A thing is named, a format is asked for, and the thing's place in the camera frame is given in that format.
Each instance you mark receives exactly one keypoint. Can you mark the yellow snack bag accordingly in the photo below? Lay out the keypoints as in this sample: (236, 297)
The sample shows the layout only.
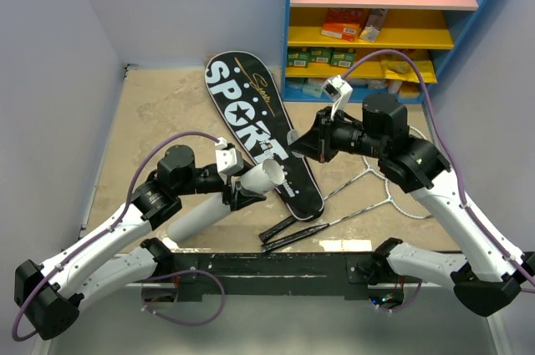
(396, 68)

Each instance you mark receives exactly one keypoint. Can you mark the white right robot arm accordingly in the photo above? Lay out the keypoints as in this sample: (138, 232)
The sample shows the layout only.
(488, 273)

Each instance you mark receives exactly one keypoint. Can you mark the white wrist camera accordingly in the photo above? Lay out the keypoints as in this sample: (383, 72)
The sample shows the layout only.
(229, 160)
(339, 91)

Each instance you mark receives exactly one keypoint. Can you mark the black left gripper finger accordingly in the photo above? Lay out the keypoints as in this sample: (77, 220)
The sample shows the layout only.
(246, 160)
(242, 197)

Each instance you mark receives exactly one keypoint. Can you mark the green box middle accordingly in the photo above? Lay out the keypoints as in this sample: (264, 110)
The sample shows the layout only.
(320, 55)

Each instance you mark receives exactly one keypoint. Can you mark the white shuttlecock tube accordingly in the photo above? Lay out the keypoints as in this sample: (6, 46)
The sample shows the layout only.
(261, 178)

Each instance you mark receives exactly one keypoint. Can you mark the orange snack box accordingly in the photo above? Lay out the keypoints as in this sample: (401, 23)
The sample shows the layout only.
(344, 23)

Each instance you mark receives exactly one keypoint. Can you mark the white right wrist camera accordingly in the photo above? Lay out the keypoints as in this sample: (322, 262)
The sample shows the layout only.
(339, 91)

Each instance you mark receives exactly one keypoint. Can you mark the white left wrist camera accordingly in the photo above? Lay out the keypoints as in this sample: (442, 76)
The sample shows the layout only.
(229, 160)

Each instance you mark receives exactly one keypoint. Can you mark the green box left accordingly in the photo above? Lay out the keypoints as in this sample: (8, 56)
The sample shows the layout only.
(298, 57)

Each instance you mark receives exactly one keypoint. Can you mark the blue shelf unit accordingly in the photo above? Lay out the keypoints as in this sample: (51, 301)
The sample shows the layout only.
(389, 45)

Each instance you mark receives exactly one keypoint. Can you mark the silver snack pouch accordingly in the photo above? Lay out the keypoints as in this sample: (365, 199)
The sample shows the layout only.
(374, 24)

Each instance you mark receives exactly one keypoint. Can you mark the green box right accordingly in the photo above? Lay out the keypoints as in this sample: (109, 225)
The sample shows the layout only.
(343, 57)

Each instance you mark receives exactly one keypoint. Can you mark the black racket cover bag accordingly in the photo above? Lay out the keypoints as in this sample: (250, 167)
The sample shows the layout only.
(246, 95)

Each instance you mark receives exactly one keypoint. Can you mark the white shuttlecock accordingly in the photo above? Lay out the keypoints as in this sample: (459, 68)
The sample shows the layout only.
(293, 135)

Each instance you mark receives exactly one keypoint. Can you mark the green box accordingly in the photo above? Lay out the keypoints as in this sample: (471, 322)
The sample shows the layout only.
(298, 57)
(343, 57)
(320, 55)

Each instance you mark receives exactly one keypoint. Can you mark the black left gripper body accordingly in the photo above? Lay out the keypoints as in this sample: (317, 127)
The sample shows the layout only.
(205, 182)

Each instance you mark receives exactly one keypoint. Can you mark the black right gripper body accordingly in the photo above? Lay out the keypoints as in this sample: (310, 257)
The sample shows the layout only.
(338, 134)

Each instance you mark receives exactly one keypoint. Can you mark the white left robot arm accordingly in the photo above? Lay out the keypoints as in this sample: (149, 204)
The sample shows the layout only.
(52, 294)

